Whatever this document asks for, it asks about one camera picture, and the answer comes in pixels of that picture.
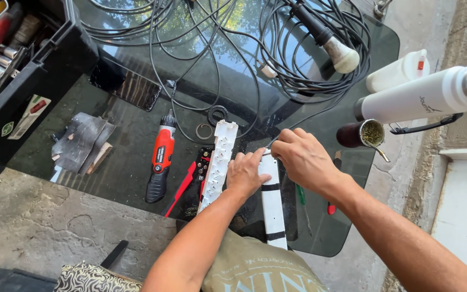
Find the person's left hand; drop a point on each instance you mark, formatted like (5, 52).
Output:
(245, 173)

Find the person's right hand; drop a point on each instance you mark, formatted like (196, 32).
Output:
(304, 160)

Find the person's right fingers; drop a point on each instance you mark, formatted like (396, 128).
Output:
(288, 140)

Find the person's left fingers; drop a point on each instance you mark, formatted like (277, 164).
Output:
(258, 152)

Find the white power strip body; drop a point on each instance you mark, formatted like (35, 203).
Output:
(273, 202)

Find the dark glass table top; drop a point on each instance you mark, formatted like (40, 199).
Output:
(233, 121)

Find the white power strip cover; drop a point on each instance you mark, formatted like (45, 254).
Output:
(219, 164)

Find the brown mate cup with straw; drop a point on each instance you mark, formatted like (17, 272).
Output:
(359, 136)

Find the red black electric screwdriver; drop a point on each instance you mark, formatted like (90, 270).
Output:
(161, 156)

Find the black lamp holder with bulb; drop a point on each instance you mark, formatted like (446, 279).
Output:
(324, 38)

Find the person's beige shirt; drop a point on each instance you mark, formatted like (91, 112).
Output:
(258, 267)

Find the white plastic bottle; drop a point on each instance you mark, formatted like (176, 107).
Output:
(397, 71)

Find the white thermos flask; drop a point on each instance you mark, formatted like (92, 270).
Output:
(424, 96)

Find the black smartphone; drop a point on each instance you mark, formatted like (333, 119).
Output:
(125, 84)

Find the pile of grey sandpaper sheets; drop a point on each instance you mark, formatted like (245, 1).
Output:
(82, 142)

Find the patterned seat cushion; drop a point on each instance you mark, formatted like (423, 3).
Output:
(95, 279)

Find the black toolbox with sockets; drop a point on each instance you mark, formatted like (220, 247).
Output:
(18, 77)

